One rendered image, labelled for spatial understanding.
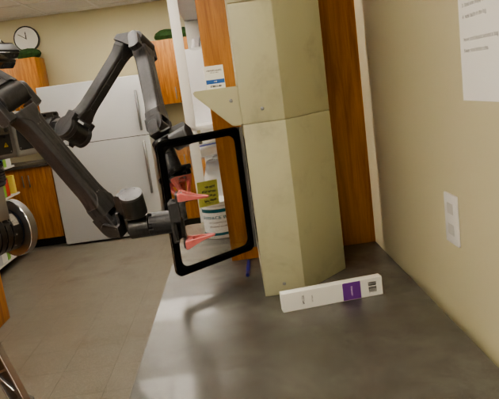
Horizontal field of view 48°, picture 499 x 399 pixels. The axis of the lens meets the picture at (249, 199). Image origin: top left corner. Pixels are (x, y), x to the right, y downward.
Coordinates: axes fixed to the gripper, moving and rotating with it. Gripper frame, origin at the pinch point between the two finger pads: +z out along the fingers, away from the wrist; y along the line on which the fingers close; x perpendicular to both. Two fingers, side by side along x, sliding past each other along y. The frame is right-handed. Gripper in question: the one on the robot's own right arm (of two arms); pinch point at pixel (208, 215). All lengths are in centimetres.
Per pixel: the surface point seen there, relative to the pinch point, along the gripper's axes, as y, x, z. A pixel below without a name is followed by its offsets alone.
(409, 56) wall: 31, 5, 55
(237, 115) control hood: 22.8, 9.4, 10.6
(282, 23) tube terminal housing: 44, 12, 25
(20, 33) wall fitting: 139, 558, -226
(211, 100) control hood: 27.7, 9.3, 4.9
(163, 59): 83, 530, -62
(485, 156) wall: 10, -34, 55
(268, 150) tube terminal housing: 12.7, 9.6, 17.2
